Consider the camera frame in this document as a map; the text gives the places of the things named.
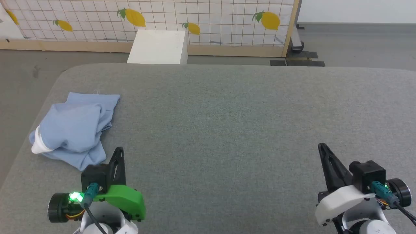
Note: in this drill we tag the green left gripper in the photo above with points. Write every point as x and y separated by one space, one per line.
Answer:
126 200

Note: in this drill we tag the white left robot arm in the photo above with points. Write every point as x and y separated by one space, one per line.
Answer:
110 219

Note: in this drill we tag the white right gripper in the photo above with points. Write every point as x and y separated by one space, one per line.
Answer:
341 201

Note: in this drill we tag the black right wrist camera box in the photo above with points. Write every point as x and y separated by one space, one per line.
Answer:
369 175

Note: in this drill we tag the white box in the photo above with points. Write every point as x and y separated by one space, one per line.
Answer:
159 47

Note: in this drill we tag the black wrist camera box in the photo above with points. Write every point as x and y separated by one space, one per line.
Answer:
369 175
95 177

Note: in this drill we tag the black floor plate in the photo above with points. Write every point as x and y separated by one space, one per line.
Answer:
307 60

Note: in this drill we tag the lemon print partition panel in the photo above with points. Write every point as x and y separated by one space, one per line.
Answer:
211 29

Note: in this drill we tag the grey metal stand foot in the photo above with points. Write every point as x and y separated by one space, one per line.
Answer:
296 40

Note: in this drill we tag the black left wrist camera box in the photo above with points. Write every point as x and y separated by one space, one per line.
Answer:
95 177

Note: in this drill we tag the light blue polo shirt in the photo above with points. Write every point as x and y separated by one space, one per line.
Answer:
74 130

